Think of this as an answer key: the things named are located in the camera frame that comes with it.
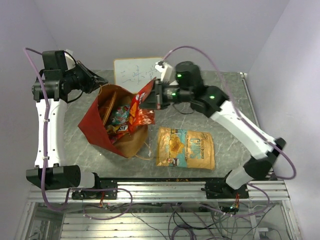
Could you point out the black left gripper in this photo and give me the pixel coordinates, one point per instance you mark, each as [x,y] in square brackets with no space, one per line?
[93,81]

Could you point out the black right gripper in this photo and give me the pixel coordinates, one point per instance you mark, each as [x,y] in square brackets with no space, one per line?
[156,100]

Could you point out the red Doritos bag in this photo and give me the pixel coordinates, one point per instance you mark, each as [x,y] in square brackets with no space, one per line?
[137,115]

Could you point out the orange snack bag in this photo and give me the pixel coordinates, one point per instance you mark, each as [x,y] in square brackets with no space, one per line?
[107,108]

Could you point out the red brown paper bag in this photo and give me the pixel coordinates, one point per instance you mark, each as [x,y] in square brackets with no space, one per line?
[95,132]

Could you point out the gold kettle chips bag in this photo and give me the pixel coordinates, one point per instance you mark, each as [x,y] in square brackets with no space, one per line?
[185,149]

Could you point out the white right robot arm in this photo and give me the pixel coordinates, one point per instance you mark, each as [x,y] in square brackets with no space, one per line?
[184,84]

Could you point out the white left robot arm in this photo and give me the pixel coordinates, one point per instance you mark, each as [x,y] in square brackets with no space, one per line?
[61,74]

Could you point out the colourful candy packets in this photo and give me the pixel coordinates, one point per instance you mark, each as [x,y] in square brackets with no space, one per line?
[119,116]

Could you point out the small whiteboard yellow frame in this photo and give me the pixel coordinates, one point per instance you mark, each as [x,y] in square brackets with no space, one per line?
[133,74]

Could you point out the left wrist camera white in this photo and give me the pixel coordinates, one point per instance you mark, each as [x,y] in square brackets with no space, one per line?
[70,61]

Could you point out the aluminium side rail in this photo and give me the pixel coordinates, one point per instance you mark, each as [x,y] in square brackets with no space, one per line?
[244,78]

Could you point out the aluminium front rail frame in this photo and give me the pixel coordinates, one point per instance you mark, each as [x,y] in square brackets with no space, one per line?
[187,191]

